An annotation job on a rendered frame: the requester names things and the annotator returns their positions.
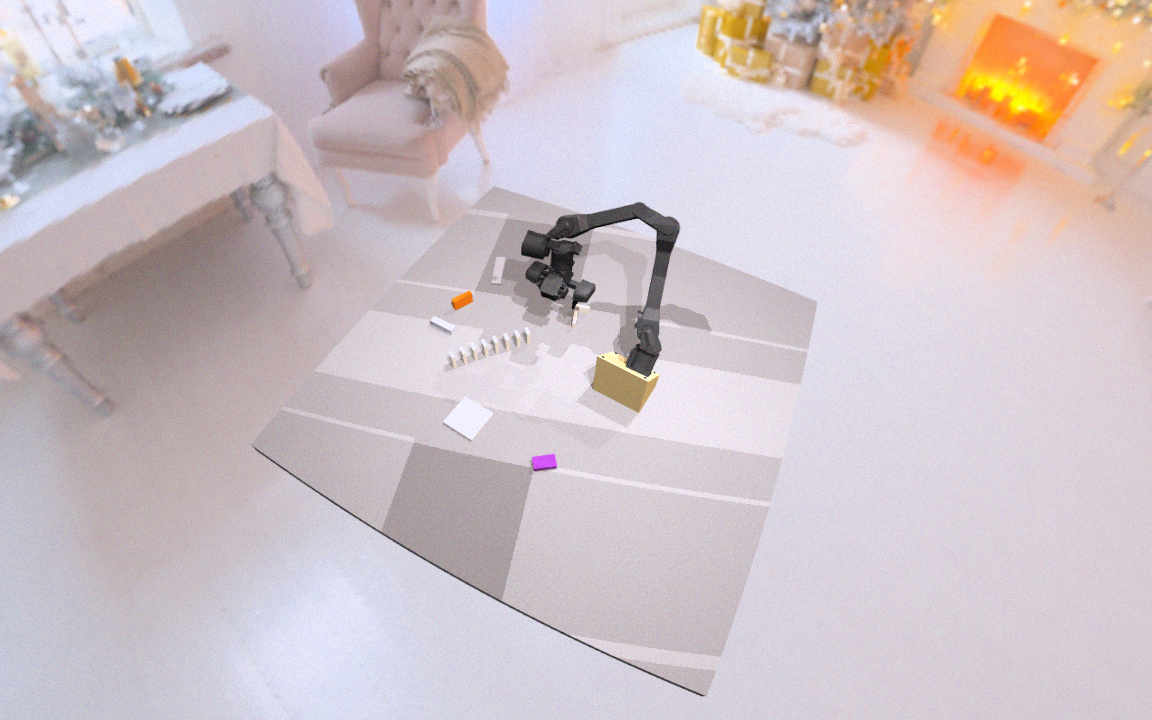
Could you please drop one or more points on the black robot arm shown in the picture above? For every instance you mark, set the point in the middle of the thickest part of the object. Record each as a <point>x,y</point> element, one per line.
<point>535,245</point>

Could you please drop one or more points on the purple rectangular block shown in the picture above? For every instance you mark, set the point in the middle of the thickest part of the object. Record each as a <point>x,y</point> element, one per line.
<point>544,462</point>

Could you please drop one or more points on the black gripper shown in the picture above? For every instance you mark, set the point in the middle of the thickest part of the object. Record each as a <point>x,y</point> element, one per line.
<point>583,291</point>

